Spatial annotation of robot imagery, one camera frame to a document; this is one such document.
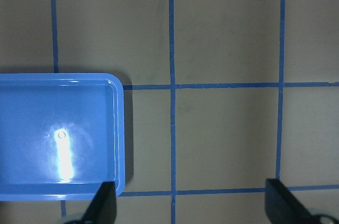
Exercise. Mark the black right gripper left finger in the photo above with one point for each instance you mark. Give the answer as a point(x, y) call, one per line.
point(103, 208)

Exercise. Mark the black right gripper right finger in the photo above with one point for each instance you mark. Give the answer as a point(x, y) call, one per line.
point(281, 206)

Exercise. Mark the blue plastic tray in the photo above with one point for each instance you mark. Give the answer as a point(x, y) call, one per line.
point(62, 135)

